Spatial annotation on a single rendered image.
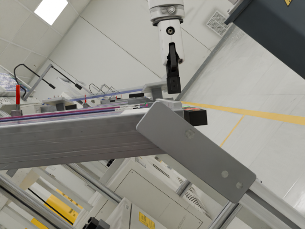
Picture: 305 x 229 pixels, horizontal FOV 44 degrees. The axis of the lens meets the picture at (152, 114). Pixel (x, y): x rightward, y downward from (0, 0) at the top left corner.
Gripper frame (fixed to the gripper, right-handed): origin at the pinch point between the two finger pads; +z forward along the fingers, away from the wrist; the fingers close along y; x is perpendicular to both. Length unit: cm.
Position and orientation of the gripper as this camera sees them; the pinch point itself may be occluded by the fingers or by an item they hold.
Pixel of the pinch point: (173, 85)
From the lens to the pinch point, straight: 91.4
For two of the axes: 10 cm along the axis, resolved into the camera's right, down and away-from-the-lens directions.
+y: -0.3, -0.5, 10.0
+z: 1.0, 9.9, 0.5
